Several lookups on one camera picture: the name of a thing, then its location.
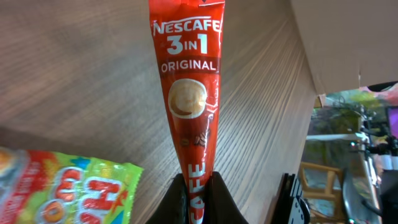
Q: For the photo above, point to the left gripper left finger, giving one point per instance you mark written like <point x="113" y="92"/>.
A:
<point x="173" y="208"/>

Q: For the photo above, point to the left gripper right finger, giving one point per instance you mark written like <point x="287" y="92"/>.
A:
<point x="220" y="207"/>

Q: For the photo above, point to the green Haribo gummy bag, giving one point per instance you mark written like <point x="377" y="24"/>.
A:
<point x="52" y="188"/>

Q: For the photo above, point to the red Nescafe coffee stick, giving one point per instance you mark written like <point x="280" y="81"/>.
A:
<point x="188" y="38"/>

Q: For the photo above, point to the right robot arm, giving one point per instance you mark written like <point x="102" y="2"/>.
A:
<point x="349" y="205"/>

